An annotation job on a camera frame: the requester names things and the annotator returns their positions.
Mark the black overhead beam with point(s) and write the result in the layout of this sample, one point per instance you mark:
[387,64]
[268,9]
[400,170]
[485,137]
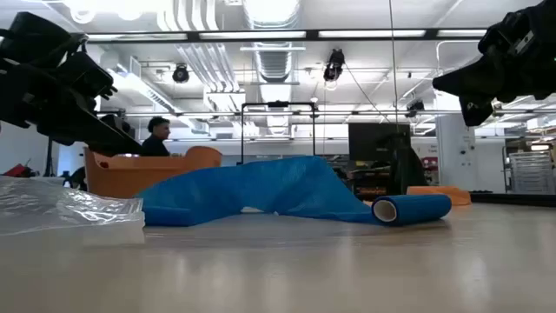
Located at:
[431,33]

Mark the black display panel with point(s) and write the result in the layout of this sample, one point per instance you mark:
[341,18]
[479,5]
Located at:
[369,139]

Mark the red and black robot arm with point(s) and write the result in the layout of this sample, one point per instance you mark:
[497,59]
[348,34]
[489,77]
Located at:
[17,170]

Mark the black rectangular rig frame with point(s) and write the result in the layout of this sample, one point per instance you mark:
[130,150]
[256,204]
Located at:
[242,130]
[50,156]

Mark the person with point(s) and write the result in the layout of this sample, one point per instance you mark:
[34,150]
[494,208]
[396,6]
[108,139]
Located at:
[155,145]

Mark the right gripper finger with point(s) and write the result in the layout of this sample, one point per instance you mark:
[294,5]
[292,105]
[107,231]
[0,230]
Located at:
[469,82]
[475,112]

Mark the black ceiling spotlight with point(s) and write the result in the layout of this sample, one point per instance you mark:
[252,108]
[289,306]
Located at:
[415,106]
[180,73]
[334,64]

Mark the orange elastic bandage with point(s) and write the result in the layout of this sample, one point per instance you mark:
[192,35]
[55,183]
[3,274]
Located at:
[456,195]

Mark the blue elastic bandage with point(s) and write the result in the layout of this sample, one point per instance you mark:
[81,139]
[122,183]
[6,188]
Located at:
[286,187]

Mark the clear plastic bag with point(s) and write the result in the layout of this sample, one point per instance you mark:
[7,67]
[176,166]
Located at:
[65,208]

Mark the black office chair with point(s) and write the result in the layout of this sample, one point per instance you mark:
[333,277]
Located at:
[408,169]

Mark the black aluminium table frame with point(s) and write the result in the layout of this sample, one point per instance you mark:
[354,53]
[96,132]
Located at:
[512,198]

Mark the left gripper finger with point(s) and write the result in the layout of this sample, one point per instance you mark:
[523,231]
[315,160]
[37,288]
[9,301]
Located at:
[91,132]
[87,76]

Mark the orange plastic basin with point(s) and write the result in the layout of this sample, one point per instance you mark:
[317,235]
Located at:
[126,178]

